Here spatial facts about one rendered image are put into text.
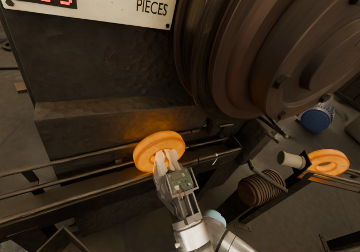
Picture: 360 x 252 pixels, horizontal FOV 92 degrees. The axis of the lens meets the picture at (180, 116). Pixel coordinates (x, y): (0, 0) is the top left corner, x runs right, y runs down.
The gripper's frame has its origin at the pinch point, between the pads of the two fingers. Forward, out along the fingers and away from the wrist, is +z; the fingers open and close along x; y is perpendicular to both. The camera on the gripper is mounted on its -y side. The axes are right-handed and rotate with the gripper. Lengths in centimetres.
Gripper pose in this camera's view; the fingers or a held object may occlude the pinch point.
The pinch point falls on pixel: (161, 148)
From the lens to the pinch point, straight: 52.2
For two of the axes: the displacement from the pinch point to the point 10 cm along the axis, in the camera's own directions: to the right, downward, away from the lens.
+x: -8.9, 1.3, -4.5
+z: -3.3, -8.5, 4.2
